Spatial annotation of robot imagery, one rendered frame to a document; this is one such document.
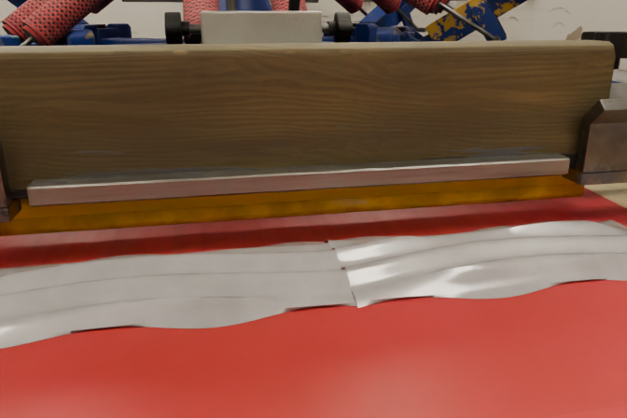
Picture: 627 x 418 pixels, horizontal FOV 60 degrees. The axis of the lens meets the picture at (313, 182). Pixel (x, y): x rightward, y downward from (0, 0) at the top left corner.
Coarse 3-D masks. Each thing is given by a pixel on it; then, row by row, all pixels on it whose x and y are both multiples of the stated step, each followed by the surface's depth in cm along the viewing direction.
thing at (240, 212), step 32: (448, 192) 34; (480, 192) 34; (512, 192) 34; (544, 192) 35; (576, 192) 35; (0, 224) 29; (32, 224) 29; (64, 224) 30; (96, 224) 30; (128, 224) 30; (160, 224) 31
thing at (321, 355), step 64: (0, 256) 28; (64, 256) 28; (256, 320) 22; (320, 320) 22; (0, 384) 19; (64, 384) 19; (128, 384) 19; (192, 384) 19; (256, 384) 19; (320, 384) 19; (384, 384) 19
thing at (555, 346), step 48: (576, 288) 25; (624, 288) 25; (384, 336) 21; (432, 336) 21; (480, 336) 21; (528, 336) 21; (576, 336) 21; (624, 336) 21; (432, 384) 19; (480, 384) 19; (528, 384) 19; (576, 384) 19; (624, 384) 19
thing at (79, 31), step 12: (84, 24) 114; (96, 24) 119; (108, 24) 124; (120, 24) 124; (360, 24) 126; (372, 24) 125; (72, 36) 83; (84, 36) 84; (96, 36) 117; (108, 36) 120; (120, 36) 124; (324, 36) 126; (360, 36) 126; (372, 36) 125; (384, 36) 93; (396, 36) 92; (408, 36) 95; (420, 36) 103
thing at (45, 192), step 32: (416, 160) 31; (448, 160) 31; (480, 160) 31; (512, 160) 31; (544, 160) 31; (32, 192) 27; (64, 192) 27; (96, 192) 27; (128, 192) 27; (160, 192) 28; (192, 192) 28; (224, 192) 28; (256, 192) 29
